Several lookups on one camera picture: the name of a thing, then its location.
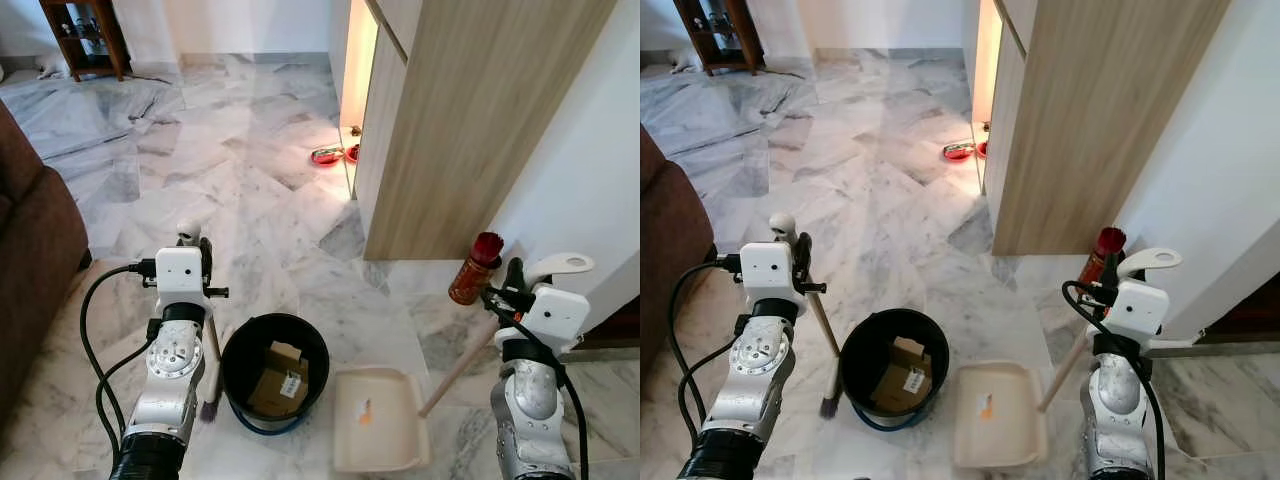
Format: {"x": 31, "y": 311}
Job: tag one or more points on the small white floor object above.
{"x": 683, "y": 63}
{"x": 47, "y": 70}

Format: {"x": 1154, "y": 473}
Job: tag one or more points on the dark brown wooden furniture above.
{"x": 620, "y": 325}
{"x": 1250, "y": 320}

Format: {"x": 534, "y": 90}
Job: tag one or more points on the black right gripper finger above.
{"x": 515, "y": 273}
{"x": 1110, "y": 273}

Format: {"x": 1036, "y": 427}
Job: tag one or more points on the brown bottle with red cap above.
{"x": 1095, "y": 265}
{"x": 470, "y": 280}

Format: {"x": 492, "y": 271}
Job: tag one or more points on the small orange scrap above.
{"x": 365, "y": 410}
{"x": 987, "y": 405}

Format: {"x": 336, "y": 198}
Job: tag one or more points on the brown cardboard box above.
{"x": 280, "y": 385}
{"x": 900, "y": 380}

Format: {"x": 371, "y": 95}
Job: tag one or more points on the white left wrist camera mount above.
{"x": 768, "y": 265}
{"x": 180, "y": 270}

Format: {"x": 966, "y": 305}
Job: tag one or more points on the brown fabric sofa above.
{"x": 670, "y": 250}
{"x": 35, "y": 250}

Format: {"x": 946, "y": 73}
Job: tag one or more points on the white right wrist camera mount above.
{"x": 555, "y": 315}
{"x": 1140, "y": 308}

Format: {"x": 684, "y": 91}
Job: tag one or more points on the black round bucket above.
{"x": 860, "y": 350}
{"x": 240, "y": 350}

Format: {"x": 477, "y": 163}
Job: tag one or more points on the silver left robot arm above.
{"x": 755, "y": 365}
{"x": 175, "y": 360}

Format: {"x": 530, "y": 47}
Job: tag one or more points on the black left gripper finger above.
{"x": 206, "y": 250}
{"x": 803, "y": 248}

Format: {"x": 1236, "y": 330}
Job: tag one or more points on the light wooden cabinet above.
{"x": 1080, "y": 120}
{"x": 470, "y": 120}

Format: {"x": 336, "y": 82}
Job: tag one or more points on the broom with beige knob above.
{"x": 783, "y": 225}
{"x": 189, "y": 230}

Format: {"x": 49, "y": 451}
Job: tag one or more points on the dark wooden shelf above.
{"x": 745, "y": 35}
{"x": 112, "y": 40}

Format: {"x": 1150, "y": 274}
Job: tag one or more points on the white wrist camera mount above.
{"x": 180, "y": 270}
{"x": 768, "y": 265}
{"x": 555, "y": 315}
{"x": 1140, "y": 308}

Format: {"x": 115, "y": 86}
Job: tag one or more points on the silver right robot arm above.
{"x": 530, "y": 400}
{"x": 1115, "y": 400}

